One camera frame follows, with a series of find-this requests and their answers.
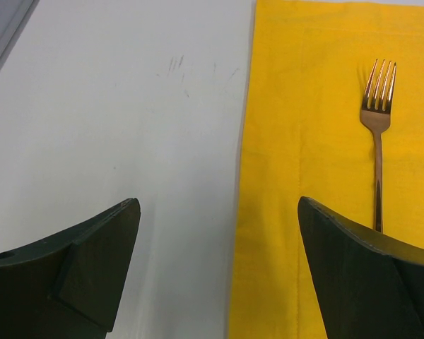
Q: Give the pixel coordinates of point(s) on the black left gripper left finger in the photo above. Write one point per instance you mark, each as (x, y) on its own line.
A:
(69, 284)

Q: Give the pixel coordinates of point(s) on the thin brown fork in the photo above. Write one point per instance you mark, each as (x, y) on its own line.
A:
(375, 115)

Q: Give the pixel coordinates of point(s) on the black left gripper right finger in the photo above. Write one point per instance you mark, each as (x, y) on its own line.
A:
(368, 285)

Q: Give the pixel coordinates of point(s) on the yellow Pikachu cloth placemat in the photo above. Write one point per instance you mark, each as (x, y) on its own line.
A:
(303, 137)

